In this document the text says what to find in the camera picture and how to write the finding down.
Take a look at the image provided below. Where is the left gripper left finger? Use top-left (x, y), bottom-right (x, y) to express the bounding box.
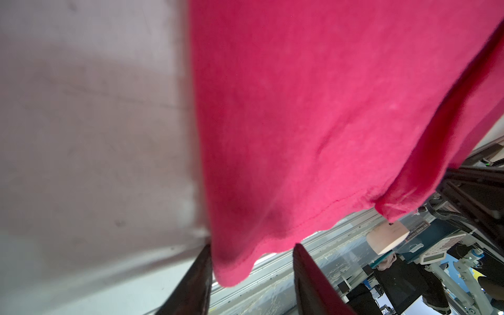
top-left (156, 245), bottom-right (213, 315)

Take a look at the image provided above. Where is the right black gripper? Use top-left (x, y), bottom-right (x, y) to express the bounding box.
top-left (427, 166), bottom-right (503, 255)

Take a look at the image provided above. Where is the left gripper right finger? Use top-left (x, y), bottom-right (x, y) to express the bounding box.
top-left (293, 244), bottom-right (355, 315)

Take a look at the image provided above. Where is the magenta pink t shirt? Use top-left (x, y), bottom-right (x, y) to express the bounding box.
top-left (188, 1), bottom-right (503, 287)

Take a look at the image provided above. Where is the pink round disc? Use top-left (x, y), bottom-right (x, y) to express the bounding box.
top-left (366, 221), bottom-right (410, 255)

